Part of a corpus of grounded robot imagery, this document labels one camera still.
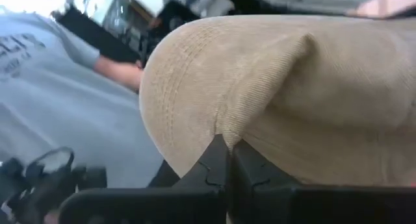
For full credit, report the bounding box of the beige corduroy cap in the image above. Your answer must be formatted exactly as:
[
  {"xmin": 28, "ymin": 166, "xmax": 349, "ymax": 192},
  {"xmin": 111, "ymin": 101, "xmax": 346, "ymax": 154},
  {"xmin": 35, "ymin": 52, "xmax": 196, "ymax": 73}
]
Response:
[{"xmin": 138, "ymin": 14, "xmax": 416, "ymax": 188}]

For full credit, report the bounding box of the black robot equipment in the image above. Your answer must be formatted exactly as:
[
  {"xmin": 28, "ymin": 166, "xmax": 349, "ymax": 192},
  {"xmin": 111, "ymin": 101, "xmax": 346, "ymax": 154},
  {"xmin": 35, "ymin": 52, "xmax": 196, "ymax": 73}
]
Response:
[{"xmin": 0, "ymin": 146, "xmax": 108, "ymax": 224}]

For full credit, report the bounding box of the person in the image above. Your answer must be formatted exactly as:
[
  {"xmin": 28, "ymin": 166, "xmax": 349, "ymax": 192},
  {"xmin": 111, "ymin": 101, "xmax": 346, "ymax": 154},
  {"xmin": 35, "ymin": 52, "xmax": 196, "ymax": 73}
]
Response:
[{"xmin": 0, "ymin": 5, "xmax": 164, "ymax": 189}]

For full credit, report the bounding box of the person's forearm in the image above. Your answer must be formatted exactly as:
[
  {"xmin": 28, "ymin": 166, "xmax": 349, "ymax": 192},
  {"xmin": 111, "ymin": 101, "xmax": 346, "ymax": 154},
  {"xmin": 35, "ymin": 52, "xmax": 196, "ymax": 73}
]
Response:
[{"xmin": 92, "ymin": 55, "xmax": 146, "ymax": 92}]

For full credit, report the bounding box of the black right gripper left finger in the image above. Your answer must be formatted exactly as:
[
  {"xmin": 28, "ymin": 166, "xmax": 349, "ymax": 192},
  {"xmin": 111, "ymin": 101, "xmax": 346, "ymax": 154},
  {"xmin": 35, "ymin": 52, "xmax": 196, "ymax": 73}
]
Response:
[{"xmin": 173, "ymin": 134, "xmax": 230, "ymax": 224}]

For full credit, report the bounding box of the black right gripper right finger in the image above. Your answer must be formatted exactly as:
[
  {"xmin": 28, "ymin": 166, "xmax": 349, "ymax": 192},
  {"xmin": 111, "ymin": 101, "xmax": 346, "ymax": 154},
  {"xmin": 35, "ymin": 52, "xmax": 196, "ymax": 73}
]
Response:
[{"xmin": 228, "ymin": 139, "xmax": 302, "ymax": 224}]

